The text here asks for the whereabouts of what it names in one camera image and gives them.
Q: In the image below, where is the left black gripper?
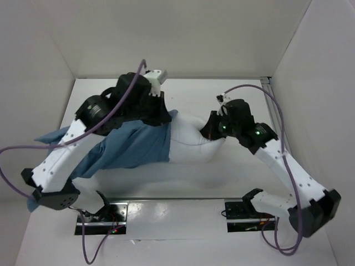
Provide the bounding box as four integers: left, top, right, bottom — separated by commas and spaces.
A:
123, 89, 171, 126

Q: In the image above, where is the white pillow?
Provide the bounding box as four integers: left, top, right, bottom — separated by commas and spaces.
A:
169, 112, 225, 165

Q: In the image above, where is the blue pillowcase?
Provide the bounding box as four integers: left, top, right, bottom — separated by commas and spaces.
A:
26, 109, 179, 213

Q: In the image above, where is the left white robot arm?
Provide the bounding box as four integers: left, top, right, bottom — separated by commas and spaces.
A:
21, 70, 171, 211

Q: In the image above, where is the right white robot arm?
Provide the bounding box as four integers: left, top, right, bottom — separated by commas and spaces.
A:
200, 95, 341, 238

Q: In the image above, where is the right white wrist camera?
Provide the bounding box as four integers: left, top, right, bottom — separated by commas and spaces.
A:
216, 93, 231, 115

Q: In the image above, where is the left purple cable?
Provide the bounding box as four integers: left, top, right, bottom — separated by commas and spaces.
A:
0, 59, 148, 264

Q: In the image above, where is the purple cable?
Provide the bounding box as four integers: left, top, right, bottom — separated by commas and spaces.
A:
0, 59, 148, 264
221, 84, 303, 255

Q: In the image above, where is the aluminium rail frame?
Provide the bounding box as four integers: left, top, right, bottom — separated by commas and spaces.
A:
261, 77, 282, 137

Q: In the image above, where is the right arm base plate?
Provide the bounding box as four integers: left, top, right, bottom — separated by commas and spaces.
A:
221, 200, 275, 233

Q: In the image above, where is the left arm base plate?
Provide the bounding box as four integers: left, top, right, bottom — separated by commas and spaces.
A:
74, 202, 128, 236

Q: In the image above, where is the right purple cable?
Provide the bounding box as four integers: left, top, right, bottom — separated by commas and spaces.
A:
221, 84, 303, 255

